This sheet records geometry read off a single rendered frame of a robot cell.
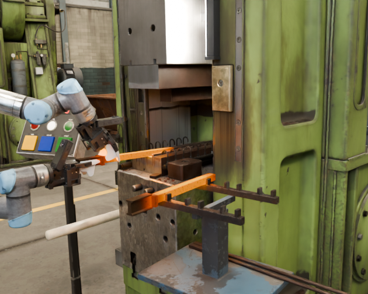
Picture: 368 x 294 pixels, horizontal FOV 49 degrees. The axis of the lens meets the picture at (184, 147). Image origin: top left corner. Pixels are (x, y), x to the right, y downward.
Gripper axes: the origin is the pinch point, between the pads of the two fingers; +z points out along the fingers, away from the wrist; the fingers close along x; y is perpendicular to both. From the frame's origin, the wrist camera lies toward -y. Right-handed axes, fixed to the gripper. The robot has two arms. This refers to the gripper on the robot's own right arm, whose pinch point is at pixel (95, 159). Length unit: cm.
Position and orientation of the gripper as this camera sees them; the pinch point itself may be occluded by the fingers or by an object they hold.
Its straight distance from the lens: 156.0
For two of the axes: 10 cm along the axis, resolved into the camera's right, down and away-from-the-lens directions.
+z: 7.2, -1.3, 6.9
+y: 0.2, 9.8, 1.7
